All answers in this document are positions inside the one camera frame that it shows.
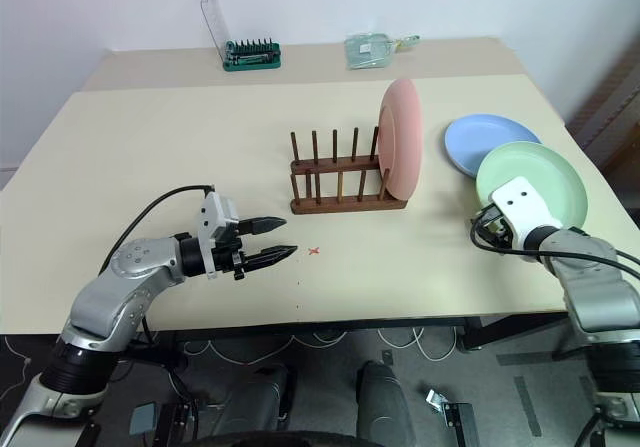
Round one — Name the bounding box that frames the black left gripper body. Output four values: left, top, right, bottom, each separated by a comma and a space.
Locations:
211, 217, 252, 283

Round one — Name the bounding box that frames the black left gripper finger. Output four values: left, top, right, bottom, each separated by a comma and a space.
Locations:
240, 244, 300, 274
238, 215, 289, 237

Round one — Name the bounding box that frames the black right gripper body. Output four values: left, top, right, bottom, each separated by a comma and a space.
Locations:
477, 205, 524, 254

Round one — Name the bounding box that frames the green plate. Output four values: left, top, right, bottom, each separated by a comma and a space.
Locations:
474, 141, 589, 231

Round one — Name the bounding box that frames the wooden dish rack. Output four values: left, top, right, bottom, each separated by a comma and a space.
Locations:
288, 125, 409, 216

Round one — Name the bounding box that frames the blue plate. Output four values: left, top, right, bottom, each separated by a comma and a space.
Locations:
444, 113, 544, 179

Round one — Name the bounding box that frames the pink plate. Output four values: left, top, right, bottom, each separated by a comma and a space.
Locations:
375, 78, 426, 202

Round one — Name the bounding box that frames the dark rounded robot leg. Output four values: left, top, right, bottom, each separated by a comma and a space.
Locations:
217, 363, 297, 441
356, 360, 415, 441

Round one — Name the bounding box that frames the green screwdriver bit set case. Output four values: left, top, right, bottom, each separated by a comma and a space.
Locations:
200, 0, 283, 74

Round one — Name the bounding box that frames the grey foot pedal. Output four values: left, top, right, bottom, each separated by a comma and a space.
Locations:
128, 402, 161, 436

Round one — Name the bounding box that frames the clear plastic bag packet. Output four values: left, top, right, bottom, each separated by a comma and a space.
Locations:
343, 32, 422, 72

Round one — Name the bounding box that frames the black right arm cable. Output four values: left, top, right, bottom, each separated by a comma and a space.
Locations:
469, 207, 640, 277

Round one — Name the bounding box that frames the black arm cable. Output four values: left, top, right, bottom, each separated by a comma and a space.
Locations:
469, 207, 640, 277
98, 182, 218, 274

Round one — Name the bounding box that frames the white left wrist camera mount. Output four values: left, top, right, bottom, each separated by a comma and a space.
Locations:
195, 191, 240, 280

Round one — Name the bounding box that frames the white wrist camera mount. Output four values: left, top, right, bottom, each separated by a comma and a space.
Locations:
195, 191, 240, 280
488, 177, 564, 251

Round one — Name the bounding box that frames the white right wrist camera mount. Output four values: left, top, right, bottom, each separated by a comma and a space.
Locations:
488, 177, 564, 251

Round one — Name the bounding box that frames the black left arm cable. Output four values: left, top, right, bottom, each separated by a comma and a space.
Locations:
98, 182, 218, 274

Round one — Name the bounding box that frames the small metal bracket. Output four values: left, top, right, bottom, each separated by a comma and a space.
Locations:
424, 388, 450, 414

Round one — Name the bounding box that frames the thin white floor cable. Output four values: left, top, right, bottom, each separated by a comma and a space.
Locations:
0, 335, 32, 404

